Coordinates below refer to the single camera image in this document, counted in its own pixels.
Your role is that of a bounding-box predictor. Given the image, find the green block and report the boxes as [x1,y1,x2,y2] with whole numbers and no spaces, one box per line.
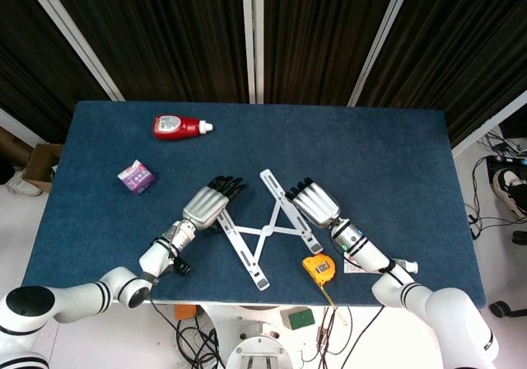
[287,307,315,331]

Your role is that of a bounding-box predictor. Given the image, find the white shoe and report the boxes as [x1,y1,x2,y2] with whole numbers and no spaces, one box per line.
[4,169,43,198]

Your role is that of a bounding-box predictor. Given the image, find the thin red wires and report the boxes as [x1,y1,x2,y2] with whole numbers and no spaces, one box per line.
[299,306,352,365]

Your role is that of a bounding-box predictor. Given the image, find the blue carpet table cover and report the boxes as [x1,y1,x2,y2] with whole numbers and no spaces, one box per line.
[18,100,485,310]

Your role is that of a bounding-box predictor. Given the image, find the small purple carton box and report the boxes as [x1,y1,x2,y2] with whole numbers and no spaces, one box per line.
[117,159,156,196]

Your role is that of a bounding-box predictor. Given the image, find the white folding stand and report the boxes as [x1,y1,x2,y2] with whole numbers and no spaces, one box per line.
[213,169,325,292]

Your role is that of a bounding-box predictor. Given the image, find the white frame post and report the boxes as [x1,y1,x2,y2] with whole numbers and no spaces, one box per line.
[240,0,265,105]
[347,0,417,107]
[450,91,527,158]
[18,0,125,101]

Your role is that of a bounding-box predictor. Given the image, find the black and white sneaker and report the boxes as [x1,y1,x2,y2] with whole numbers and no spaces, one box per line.
[492,168,527,222]

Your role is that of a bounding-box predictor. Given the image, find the red bottle with white cap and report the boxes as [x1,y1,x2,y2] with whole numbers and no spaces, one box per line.
[152,114,214,142]

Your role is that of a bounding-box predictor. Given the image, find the dark brown curtain panel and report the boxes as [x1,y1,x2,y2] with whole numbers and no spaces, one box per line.
[43,0,249,103]
[263,0,403,106]
[0,0,112,143]
[357,0,527,147]

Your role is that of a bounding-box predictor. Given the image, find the yellow tape measure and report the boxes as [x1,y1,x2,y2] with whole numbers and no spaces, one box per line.
[301,252,349,327]

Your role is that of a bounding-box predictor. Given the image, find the black chair caster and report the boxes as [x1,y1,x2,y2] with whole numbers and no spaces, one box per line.
[488,300,527,320]

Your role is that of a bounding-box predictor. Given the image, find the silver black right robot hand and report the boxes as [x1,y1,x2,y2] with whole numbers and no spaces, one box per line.
[284,175,342,228]

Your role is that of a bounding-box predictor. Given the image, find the black cable bundle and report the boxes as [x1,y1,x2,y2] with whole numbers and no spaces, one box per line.
[147,298,226,369]

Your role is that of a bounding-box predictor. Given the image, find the black floor cables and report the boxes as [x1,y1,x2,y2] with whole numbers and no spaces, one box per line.
[464,133,527,257]

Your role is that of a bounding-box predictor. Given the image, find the white floral toothpaste tube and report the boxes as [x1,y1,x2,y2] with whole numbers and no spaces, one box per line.
[343,251,419,276]

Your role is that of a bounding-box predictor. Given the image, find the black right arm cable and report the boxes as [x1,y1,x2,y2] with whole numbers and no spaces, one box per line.
[339,236,407,369]

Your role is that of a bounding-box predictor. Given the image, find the brown cardboard box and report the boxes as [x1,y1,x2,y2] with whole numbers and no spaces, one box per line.
[22,142,64,194]

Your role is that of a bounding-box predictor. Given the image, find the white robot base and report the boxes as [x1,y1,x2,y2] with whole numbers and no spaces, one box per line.
[197,302,319,369]

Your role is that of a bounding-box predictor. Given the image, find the orange block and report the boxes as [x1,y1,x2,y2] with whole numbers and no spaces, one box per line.
[173,305,199,321]

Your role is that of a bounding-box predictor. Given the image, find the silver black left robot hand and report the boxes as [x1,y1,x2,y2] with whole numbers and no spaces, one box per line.
[182,175,249,231]

